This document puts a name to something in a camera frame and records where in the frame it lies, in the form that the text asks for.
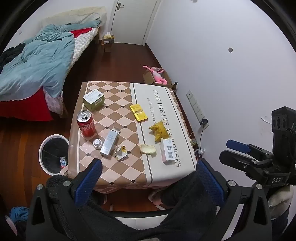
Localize open cardboard box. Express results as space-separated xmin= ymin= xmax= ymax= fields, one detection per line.
xmin=142 ymin=69 xmax=173 ymax=90

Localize light blue duvet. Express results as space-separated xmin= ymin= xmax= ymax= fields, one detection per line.
xmin=0 ymin=20 xmax=101 ymax=101

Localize white door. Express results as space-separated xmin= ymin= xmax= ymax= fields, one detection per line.
xmin=111 ymin=0 xmax=160 ymax=45

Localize pink plush toy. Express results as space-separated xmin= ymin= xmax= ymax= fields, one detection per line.
xmin=143 ymin=65 xmax=167 ymax=86

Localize white wall socket strip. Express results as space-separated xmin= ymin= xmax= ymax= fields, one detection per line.
xmin=186 ymin=90 xmax=210 ymax=128

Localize cream knitted blanket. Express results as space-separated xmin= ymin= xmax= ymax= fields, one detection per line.
xmin=42 ymin=6 xmax=107 ymax=26

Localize yellow booklet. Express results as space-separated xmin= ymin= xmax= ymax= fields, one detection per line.
xmin=129 ymin=104 xmax=149 ymax=122

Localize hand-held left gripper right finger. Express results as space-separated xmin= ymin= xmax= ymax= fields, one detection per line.
xmin=196 ymin=159 xmax=273 ymax=241

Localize white barcode box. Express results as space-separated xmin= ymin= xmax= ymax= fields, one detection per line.
xmin=160 ymin=138 xmax=176 ymax=164

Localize white round trash can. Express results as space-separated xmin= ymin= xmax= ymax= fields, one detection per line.
xmin=39 ymin=134 xmax=70 ymax=174

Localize green cardboard box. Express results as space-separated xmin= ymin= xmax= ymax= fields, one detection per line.
xmin=83 ymin=90 xmax=105 ymax=111

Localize black charger cable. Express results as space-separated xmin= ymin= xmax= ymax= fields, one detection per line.
xmin=196 ymin=124 xmax=205 ymax=151

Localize blue cloth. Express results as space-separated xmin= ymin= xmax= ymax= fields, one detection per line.
xmin=9 ymin=206 xmax=29 ymax=229

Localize dark clothes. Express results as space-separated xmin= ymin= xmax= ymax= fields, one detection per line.
xmin=0 ymin=43 xmax=26 ymax=72

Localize white gold wrapper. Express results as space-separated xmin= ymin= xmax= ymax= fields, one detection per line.
xmin=115 ymin=146 xmax=130 ymax=161

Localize pink patterned quilt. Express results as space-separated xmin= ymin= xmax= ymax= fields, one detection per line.
xmin=44 ymin=27 xmax=100 ymax=115

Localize wooden bed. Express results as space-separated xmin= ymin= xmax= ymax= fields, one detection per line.
xmin=0 ymin=6 xmax=107 ymax=121

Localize yellow wrapper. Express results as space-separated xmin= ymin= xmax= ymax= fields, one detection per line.
xmin=148 ymin=120 xmax=170 ymax=142

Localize red soda can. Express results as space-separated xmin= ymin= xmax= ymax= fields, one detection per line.
xmin=76 ymin=110 xmax=96 ymax=138

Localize red bed sheet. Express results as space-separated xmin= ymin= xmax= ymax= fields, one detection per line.
xmin=0 ymin=27 xmax=93 ymax=121

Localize table with checkered cloth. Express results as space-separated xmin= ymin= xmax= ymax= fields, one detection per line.
xmin=68 ymin=81 xmax=197 ymax=194

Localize pink cloth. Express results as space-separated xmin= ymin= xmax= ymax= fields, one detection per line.
xmin=5 ymin=215 xmax=18 ymax=235

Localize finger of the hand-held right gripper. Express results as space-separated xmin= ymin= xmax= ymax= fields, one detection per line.
xmin=226 ymin=139 xmax=274 ymax=163
xmin=219 ymin=150 xmax=273 ymax=184

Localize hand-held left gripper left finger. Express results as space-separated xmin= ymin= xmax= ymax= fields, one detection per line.
xmin=26 ymin=158 xmax=103 ymax=241

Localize silver blue carton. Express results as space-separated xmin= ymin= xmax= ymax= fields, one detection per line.
xmin=100 ymin=127 xmax=121 ymax=157

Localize tissue box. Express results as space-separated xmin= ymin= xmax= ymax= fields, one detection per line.
xmin=103 ymin=32 xmax=115 ymax=44

